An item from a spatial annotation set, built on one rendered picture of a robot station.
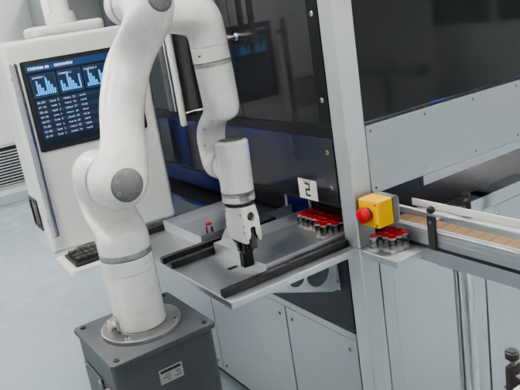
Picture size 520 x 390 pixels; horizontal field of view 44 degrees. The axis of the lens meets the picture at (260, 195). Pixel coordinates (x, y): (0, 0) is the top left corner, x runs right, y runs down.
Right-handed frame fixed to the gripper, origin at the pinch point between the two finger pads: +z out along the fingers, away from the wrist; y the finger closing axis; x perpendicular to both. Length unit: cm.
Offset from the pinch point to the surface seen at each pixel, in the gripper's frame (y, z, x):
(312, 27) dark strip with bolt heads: -3, -55, -26
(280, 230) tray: 18.9, 3.0, -24.0
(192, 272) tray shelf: 13.5, 4.5, 9.6
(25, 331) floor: 220, 93, 21
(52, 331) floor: 207, 92, 10
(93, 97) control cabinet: 89, -40, 2
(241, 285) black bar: -8.1, 2.9, 7.1
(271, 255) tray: 4.4, 3.5, -10.4
